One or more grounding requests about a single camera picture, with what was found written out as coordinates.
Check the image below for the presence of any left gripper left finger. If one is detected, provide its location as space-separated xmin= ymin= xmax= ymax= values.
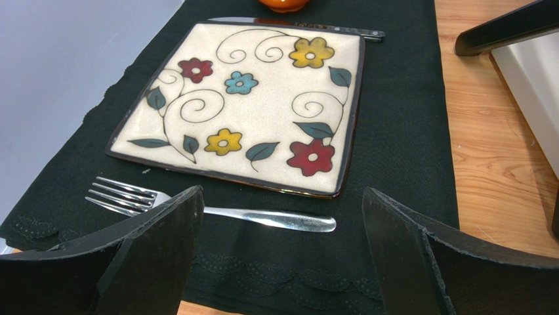
xmin=1 ymin=186 xmax=204 ymax=314

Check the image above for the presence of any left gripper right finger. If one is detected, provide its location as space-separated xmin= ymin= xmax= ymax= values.
xmin=362 ymin=188 xmax=558 ymax=314

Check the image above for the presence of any cream checkered three-tier shelf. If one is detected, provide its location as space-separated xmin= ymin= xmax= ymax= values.
xmin=454 ymin=0 xmax=559 ymax=239

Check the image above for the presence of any silver fork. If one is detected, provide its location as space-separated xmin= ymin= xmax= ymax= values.
xmin=85 ymin=177 xmax=337 ymax=233

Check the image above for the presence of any black cloth placemat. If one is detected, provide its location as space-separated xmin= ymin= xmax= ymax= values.
xmin=1 ymin=1 xmax=459 ymax=314

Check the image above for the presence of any floral square plate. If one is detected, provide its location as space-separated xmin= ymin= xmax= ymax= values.
xmin=105 ymin=21 xmax=365 ymax=198

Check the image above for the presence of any white and orange bowl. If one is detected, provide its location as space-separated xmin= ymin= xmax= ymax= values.
xmin=259 ymin=0 xmax=310 ymax=13

